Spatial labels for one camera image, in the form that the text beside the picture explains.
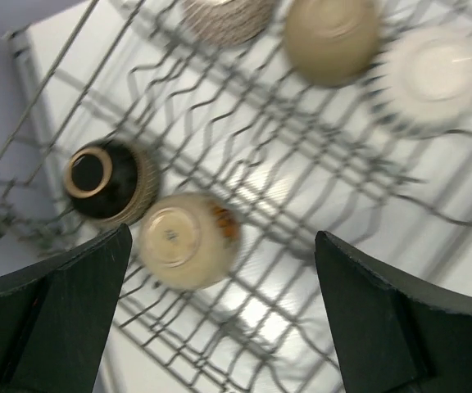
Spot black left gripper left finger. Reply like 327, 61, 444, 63
0, 224, 133, 392

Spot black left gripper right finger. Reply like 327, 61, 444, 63
315, 231, 472, 392

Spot brown glazed bowl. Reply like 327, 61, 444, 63
63, 138, 162, 228

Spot plain white bowl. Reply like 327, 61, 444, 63
138, 192, 242, 291

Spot white bowl blue stripes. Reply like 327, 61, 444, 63
365, 26, 472, 138

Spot black bowl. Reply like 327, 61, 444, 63
283, 0, 381, 87

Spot red patterned white bowl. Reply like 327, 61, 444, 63
179, 0, 277, 46

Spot grey wire dish rack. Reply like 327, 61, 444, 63
0, 1, 472, 392

